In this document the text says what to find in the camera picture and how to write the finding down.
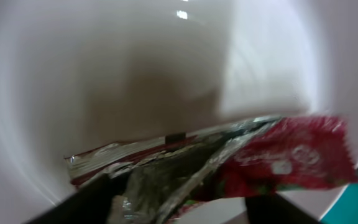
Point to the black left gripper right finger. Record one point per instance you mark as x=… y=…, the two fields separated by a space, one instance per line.
x=274 y=209

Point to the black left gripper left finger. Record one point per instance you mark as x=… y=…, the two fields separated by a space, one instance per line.
x=90 y=205

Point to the red foil snack wrapper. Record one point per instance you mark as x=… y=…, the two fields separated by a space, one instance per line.
x=165 y=177

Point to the large white plate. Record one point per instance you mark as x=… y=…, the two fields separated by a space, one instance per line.
x=76 y=75

